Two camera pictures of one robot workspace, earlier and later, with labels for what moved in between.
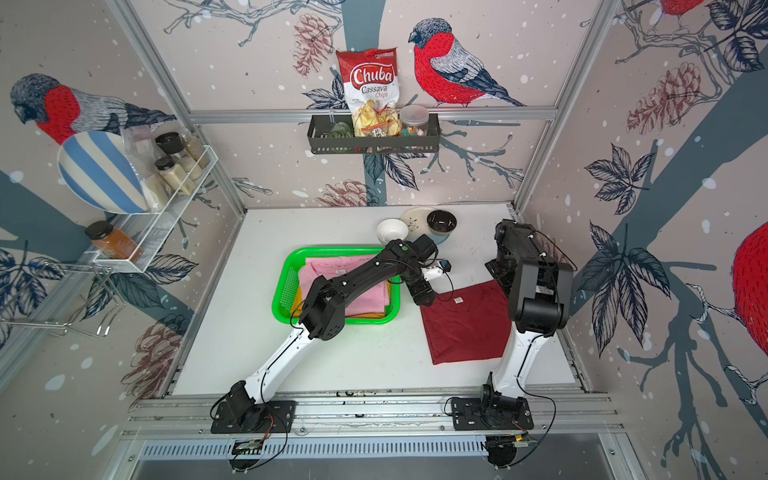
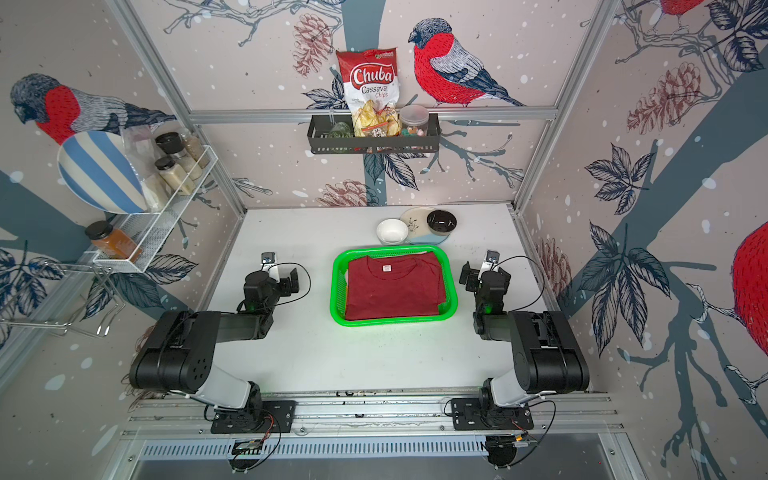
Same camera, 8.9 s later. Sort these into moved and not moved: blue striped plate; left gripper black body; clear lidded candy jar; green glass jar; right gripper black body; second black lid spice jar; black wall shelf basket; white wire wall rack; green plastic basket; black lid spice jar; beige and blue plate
Moved: green plastic basket; left gripper black body; right gripper black body
Not moved: second black lid spice jar; beige and blue plate; black wall shelf basket; blue striped plate; black lid spice jar; white wire wall rack; clear lidded candy jar; green glass jar
